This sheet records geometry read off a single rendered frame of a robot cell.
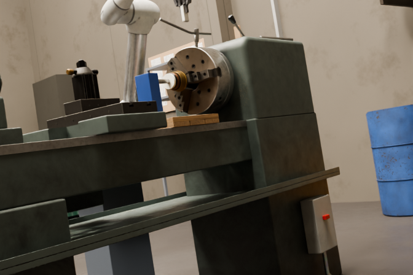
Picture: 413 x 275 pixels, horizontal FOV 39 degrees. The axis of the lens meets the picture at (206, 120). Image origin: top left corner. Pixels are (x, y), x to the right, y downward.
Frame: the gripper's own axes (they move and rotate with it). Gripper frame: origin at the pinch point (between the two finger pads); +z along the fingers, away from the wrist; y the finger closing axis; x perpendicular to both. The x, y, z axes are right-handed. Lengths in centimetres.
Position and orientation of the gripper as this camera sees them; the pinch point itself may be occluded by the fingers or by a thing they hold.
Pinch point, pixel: (184, 13)
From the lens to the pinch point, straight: 263.1
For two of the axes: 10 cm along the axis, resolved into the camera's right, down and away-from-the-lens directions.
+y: 7.8, -1.3, -6.1
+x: 6.1, -0.6, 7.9
